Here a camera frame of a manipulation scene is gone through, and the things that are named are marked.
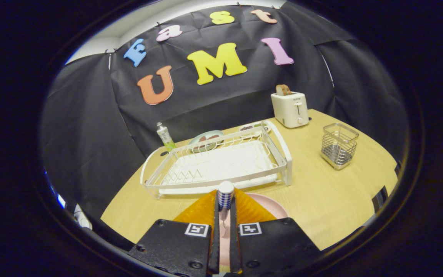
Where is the cream white toaster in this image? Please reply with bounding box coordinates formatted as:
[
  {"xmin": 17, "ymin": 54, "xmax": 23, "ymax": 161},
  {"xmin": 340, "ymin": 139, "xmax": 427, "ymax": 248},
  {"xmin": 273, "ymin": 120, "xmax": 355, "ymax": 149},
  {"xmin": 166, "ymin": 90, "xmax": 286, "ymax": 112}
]
[{"xmin": 271, "ymin": 92, "xmax": 310, "ymax": 128}]

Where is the pale green food plate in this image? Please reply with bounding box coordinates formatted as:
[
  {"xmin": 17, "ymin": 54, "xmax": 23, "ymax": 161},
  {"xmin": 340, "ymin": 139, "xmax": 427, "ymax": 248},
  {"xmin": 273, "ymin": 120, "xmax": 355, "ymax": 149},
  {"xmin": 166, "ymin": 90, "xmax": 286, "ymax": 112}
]
[{"xmin": 188, "ymin": 130, "xmax": 225, "ymax": 151}]

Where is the white wire dish rack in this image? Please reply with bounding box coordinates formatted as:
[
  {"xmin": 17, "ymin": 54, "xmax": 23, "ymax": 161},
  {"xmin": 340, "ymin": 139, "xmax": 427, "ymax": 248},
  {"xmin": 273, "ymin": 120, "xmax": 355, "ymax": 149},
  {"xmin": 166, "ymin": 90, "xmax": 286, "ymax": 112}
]
[{"xmin": 140, "ymin": 120, "xmax": 293, "ymax": 200}]

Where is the silver wire basket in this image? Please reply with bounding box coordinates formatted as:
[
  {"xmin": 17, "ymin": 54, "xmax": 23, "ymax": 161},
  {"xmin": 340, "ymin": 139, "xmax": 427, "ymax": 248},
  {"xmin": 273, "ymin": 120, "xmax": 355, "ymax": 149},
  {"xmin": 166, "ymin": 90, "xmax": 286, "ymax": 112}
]
[{"xmin": 320, "ymin": 123, "xmax": 360, "ymax": 170}]

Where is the pink plate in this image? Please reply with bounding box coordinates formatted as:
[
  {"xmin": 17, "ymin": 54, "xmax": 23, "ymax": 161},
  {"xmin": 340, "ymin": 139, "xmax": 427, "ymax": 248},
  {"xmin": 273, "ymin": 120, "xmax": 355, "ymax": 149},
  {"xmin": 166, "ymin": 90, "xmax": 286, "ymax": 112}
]
[{"xmin": 218, "ymin": 192, "xmax": 288, "ymax": 270}]

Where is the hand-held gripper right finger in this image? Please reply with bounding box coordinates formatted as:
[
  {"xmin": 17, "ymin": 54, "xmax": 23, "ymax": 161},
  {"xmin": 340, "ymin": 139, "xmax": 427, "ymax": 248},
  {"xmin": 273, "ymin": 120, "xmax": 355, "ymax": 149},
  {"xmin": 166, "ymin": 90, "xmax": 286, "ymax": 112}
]
[{"xmin": 229, "ymin": 188, "xmax": 321, "ymax": 277}]

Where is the blue checkered handle spoon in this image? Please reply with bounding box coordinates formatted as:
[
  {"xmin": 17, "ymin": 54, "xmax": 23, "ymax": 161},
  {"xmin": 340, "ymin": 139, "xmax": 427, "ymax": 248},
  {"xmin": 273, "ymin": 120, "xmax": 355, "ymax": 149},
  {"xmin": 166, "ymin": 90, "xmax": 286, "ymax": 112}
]
[{"xmin": 218, "ymin": 181, "xmax": 235, "ymax": 237}]

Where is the clear green soap bottle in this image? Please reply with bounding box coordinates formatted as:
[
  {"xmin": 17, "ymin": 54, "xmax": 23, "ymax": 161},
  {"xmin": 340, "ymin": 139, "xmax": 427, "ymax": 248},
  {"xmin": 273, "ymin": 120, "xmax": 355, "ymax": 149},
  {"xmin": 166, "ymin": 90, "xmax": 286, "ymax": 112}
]
[{"xmin": 156, "ymin": 122, "xmax": 177, "ymax": 152}]

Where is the black chair back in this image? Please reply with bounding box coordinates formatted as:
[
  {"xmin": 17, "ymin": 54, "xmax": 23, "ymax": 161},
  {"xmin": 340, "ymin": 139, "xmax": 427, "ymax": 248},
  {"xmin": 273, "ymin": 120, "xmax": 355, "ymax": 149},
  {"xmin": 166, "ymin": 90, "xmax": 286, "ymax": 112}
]
[{"xmin": 372, "ymin": 186, "xmax": 388, "ymax": 212}]

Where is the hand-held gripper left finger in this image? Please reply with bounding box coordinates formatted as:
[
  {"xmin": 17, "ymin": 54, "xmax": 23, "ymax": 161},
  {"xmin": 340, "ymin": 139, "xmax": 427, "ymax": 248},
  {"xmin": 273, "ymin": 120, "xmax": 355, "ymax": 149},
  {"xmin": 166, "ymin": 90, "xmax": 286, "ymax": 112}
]
[{"xmin": 128, "ymin": 189, "xmax": 220, "ymax": 277}]

